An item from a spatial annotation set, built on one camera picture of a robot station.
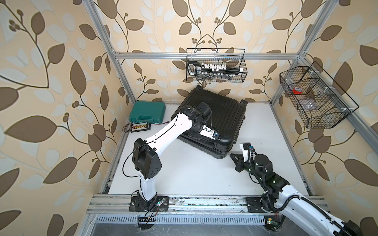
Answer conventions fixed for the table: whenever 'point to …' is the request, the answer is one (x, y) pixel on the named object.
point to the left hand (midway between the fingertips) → (197, 127)
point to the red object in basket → (297, 90)
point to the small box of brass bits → (140, 126)
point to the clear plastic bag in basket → (307, 104)
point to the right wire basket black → (322, 103)
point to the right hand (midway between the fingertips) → (230, 155)
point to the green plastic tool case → (148, 111)
